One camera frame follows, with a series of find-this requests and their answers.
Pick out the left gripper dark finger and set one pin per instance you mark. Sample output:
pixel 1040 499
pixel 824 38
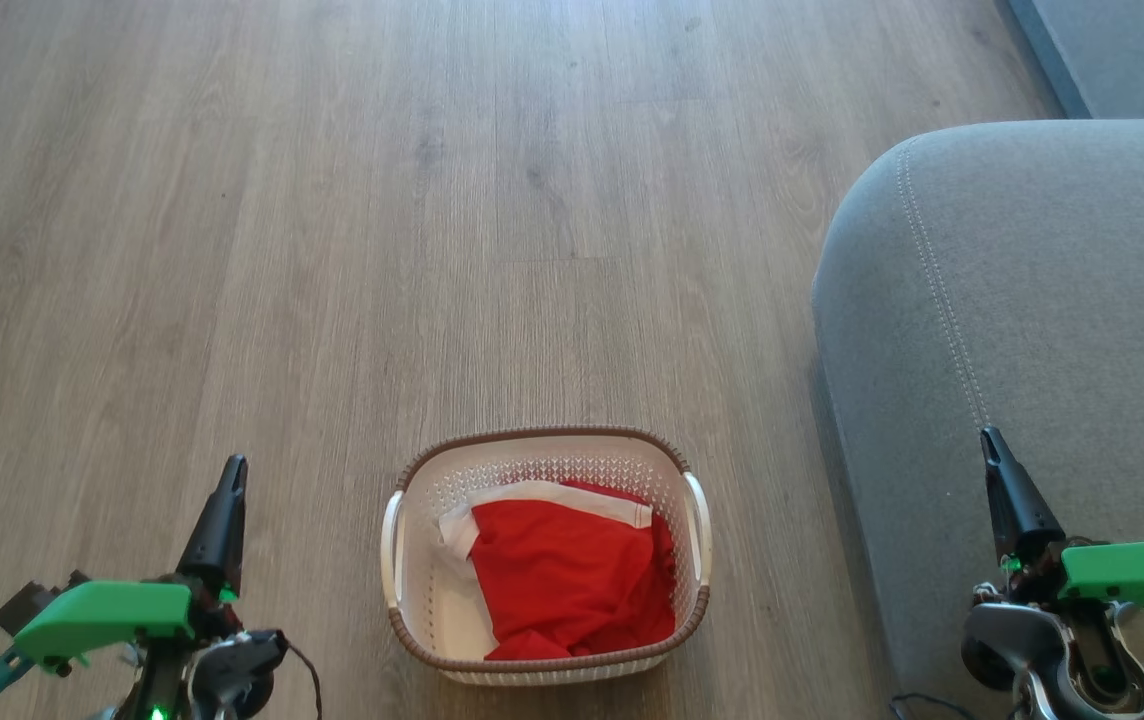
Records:
pixel 217 530

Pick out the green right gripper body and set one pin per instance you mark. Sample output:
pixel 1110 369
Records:
pixel 1137 575

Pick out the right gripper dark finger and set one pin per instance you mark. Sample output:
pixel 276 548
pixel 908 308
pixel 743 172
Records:
pixel 1014 500

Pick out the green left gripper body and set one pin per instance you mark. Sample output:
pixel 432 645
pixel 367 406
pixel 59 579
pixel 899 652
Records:
pixel 102 610

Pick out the red and white garment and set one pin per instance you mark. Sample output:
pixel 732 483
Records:
pixel 562 580

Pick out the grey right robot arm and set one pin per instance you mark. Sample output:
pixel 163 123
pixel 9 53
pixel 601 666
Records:
pixel 1062 650

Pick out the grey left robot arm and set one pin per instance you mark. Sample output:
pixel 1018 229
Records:
pixel 222 675

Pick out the grey fabric sofa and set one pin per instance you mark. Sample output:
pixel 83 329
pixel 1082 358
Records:
pixel 1052 300

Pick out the white plastic laundry basket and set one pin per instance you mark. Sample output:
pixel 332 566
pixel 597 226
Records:
pixel 422 600

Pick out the grey baseboard strip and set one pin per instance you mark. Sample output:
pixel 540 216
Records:
pixel 1044 55

